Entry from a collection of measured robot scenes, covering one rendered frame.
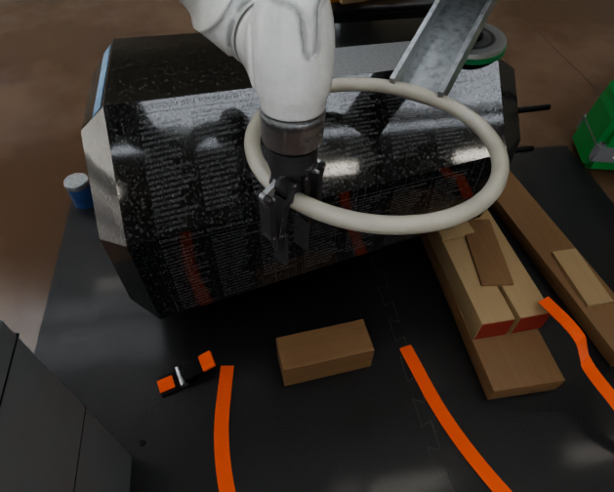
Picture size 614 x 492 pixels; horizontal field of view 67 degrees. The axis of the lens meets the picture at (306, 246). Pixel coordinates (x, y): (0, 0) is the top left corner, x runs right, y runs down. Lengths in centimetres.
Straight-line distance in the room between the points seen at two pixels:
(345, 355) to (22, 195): 167
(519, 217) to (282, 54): 169
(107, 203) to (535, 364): 138
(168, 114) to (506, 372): 127
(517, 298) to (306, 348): 72
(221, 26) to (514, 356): 137
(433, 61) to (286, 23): 66
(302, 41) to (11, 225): 197
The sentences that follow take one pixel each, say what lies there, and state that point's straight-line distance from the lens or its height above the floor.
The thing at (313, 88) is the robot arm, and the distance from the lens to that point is 60.
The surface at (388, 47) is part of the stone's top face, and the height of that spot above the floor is 85.
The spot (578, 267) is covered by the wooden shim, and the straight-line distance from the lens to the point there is 204.
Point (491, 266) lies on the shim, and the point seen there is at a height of 20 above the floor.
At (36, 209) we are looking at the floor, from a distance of 241.
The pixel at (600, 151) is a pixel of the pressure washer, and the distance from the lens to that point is 257.
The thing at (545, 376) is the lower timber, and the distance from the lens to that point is 172.
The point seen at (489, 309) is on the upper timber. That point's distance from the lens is 165.
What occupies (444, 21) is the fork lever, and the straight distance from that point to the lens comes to 129.
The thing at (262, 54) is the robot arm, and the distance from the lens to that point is 60.
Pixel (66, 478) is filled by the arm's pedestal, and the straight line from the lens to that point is 119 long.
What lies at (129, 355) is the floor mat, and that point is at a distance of 176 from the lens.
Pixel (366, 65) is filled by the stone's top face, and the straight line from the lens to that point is 135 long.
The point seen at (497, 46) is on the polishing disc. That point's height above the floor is 87.
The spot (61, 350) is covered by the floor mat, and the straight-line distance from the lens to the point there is 187.
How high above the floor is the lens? 149
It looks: 50 degrees down
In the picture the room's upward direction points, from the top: straight up
